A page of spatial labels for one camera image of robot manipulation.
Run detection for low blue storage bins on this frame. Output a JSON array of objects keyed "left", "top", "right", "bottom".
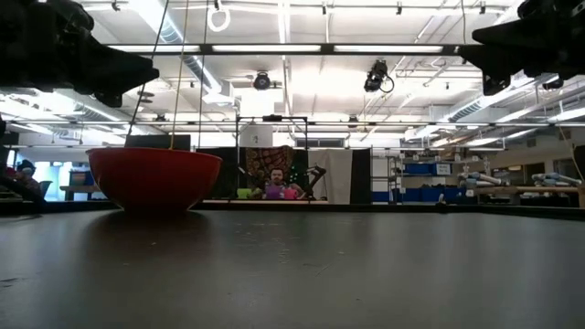
[{"left": 372, "top": 186, "right": 467, "bottom": 204}]

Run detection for seated person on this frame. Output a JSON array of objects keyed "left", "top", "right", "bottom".
[{"left": 255, "top": 166, "right": 306, "bottom": 201}]

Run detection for blue storage bins with label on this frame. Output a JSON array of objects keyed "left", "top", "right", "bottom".
[{"left": 404, "top": 163, "right": 453, "bottom": 176}]

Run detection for white paper sign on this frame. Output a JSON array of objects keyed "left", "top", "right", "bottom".
[{"left": 239, "top": 125, "right": 274, "bottom": 148}]

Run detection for aluminium frame beam with lights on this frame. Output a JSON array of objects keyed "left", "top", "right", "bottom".
[{"left": 104, "top": 43, "right": 463, "bottom": 57}]

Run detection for wooden background table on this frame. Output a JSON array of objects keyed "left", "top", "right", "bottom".
[{"left": 470, "top": 185, "right": 585, "bottom": 209}]

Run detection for black camera with cable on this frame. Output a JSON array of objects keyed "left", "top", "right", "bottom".
[{"left": 363, "top": 58, "right": 395, "bottom": 94}]

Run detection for white shelf rack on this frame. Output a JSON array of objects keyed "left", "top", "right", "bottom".
[{"left": 370, "top": 157, "right": 404, "bottom": 205}]

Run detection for black curtain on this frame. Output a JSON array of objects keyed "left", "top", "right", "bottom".
[
  {"left": 196, "top": 146, "right": 239, "bottom": 200},
  {"left": 351, "top": 148, "right": 373, "bottom": 206}
]

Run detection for blue storage box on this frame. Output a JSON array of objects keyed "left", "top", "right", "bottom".
[{"left": 68, "top": 169, "right": 95, "bottom": 186}]

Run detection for large red bowl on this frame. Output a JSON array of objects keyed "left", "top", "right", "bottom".
[{"left": 85, "top": 146, "right": 224, "bottom": 214}]

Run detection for person with cap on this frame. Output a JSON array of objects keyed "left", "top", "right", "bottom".
[{"left": 13, "top": 159, "right": 43, "bottom": 196}]

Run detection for beige curtain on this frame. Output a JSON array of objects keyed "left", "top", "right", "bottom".
[{"left": 307, "top": 148, "right": 354, "bottom": 206}]

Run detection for black background frame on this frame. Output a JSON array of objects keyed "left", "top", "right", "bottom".
[{"left": 235, "top": 115, "right": 310, "bottom": 202}]

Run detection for black hanging cable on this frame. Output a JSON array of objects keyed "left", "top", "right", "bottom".
[{"left": 125, "top": 0, "right": 170, "bottom": 138}]

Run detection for black monitor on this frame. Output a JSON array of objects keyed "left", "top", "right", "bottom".
[{"left": 125, "top": 134, "right": 192, "bottom": 149}]

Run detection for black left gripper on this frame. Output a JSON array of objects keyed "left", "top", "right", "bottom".
[{"left": 0, "top": 0, "right": 160, "bottom": 109}]

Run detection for patterned tapestry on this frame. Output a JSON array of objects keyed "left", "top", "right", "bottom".
[{"left": 245, "top": 145, "right": 296, "bottom": 188}]

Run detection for thin dark hanging cable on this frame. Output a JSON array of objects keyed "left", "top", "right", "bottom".
[{"left": 197, "top": 0, "right": 210, "bottom": 148}]

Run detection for white hanging ring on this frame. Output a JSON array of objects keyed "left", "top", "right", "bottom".
[{"left": 206, "top": 4, "right": 232, "bottom": 33}]

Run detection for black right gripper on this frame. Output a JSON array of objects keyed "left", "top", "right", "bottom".
[{"left": 459, "top": 0, "right": 585, "bottom": 96}]

